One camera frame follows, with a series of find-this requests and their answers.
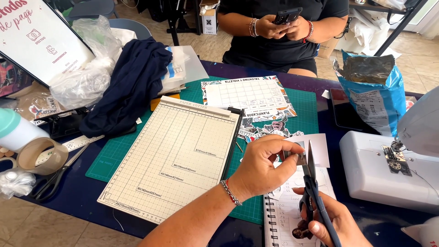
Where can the black hole punch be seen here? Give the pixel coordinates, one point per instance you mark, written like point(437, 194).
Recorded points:
point(65, 125)

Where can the white bottle with teal lid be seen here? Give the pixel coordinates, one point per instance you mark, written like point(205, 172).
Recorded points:
point(17, 132)

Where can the small cut-out photo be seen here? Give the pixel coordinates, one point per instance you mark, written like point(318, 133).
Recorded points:
point(301, 231)

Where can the thin wooden stick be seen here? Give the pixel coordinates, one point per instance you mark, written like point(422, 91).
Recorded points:
point(239, 146)

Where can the metal ruler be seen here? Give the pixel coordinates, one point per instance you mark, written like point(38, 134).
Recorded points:
point(75, 143)

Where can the clear crumpled plastic bag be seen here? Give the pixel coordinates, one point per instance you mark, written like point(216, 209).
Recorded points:
point(85, 75)

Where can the black metal stand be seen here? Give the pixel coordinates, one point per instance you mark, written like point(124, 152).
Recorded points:
point(178, 20)

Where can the green cutting mat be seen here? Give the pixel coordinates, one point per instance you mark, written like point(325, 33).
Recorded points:
point(301, 113)

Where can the pile of cut-out stickers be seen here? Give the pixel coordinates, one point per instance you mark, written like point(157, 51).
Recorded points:
point(271, 128)

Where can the white paper with small photo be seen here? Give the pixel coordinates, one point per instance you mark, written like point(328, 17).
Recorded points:
point(319, 147)

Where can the beige grid paper cutter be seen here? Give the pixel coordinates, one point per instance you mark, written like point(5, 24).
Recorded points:
point(171, 161)

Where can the black tablet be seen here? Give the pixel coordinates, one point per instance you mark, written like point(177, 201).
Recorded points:
point(343, 109)

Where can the grey plastic chair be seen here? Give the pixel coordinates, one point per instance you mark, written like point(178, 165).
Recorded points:
point(130, 25)

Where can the navy blue cloth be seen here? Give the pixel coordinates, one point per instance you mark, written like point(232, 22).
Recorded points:
point(130, 85)

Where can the person's right hand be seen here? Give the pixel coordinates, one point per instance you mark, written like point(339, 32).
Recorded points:
point(343, 226)

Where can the white sewing machine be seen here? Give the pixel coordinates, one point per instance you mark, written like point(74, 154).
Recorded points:
point(377, 171)

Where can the small white paper scrap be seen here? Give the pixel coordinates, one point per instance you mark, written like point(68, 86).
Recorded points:
point(325, 94)

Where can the white plastic object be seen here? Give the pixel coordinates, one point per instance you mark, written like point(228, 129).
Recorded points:
point(425, 233)

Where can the white cardboard box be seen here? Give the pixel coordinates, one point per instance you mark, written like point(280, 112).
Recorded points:
point(210, 20)

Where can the brown packing tape roll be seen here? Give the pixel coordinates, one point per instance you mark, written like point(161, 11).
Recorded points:
point(51, 161)

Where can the clear bag of buttons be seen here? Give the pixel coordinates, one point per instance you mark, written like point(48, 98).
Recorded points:
point(15, 183)

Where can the person's left hand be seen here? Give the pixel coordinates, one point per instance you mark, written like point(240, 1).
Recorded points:
point(260, 164)

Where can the black-framed white sign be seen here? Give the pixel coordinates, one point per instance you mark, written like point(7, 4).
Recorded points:
point(37, 37)

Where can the stack of translucent sheets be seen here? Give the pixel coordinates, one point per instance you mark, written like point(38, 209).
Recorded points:
point(187, 67)

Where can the yellow scraper tool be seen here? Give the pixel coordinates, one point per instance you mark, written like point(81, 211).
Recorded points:
point(157, 101)

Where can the dark printed picture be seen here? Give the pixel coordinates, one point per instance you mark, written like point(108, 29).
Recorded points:
point(12, 79)

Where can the black rack with white bags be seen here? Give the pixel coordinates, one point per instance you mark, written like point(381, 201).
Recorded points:
point(377, 27)

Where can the white spiral notebook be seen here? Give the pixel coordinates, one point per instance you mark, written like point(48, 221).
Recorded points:
point(284, 209)

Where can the printed weekly planner sheet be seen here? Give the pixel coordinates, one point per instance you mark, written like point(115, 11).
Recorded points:
point(247, 96)

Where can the blue foil snack bag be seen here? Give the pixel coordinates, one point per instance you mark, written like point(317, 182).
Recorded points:
point(373, 99)

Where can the clear sleeve with stickers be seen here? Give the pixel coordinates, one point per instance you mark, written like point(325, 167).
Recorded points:
point(41, 106)

